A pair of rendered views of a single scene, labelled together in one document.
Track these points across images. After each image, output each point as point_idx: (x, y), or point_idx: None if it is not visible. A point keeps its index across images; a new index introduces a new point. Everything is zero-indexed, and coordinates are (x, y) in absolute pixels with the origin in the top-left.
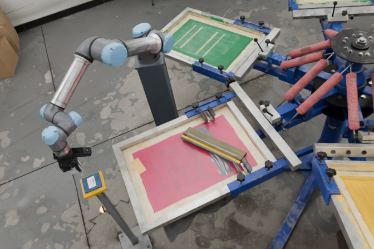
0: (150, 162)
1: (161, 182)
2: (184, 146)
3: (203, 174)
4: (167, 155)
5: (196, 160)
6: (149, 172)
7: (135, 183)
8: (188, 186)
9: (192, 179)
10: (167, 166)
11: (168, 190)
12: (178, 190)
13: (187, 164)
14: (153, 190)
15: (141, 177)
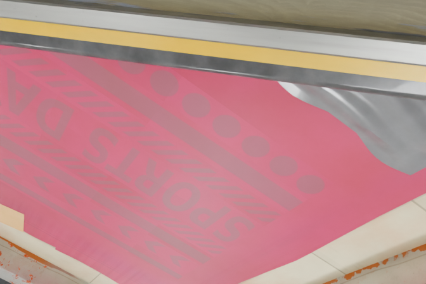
0: (4, 186)
1: (114, 243)
2: (40, 52)
3: (274, 186)
4: (26, 140)
5: (180, 122)
6: (44, 220)
7: (45, 255)
8: (234, 244)
9: (234, 219)
10: (78, 186)
11: (166, 265)
12: (201, 260)
13: (150, 156)
14: (118, 269)
15: (39, 239)
